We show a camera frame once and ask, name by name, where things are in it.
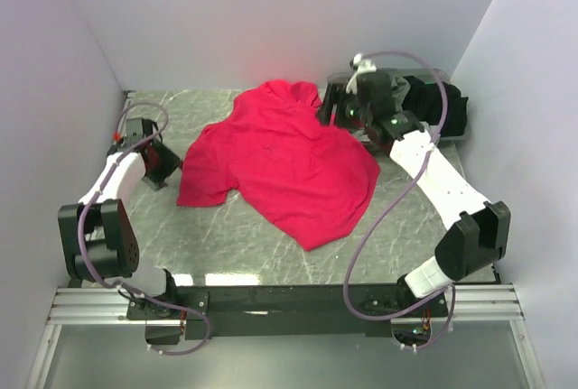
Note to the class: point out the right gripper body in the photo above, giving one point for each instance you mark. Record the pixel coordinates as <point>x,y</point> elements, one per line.
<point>357,115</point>

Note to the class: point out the red t-shirt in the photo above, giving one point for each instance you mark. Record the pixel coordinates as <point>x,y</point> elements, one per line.
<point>314,182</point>

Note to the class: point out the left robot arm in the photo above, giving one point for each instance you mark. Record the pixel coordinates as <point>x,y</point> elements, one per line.
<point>98,241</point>

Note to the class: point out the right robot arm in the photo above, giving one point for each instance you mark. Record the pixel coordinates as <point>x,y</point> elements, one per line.
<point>476,230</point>

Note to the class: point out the grey plastic bin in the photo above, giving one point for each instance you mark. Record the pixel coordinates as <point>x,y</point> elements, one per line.
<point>409,122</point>

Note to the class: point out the grey t-shirt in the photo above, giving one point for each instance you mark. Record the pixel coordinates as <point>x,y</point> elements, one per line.
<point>400,87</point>

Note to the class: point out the black t-shirt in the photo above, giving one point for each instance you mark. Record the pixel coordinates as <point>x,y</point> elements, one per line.
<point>424,100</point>

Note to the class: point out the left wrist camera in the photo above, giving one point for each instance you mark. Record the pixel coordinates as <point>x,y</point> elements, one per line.
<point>118,137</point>

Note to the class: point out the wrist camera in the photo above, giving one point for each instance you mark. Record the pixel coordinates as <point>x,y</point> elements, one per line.
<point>118,137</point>
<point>360,65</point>

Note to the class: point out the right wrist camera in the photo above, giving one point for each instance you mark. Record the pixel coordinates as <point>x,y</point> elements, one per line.
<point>360,65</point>

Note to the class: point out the aluminium rail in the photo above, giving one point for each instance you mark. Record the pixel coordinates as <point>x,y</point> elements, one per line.
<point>466,302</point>

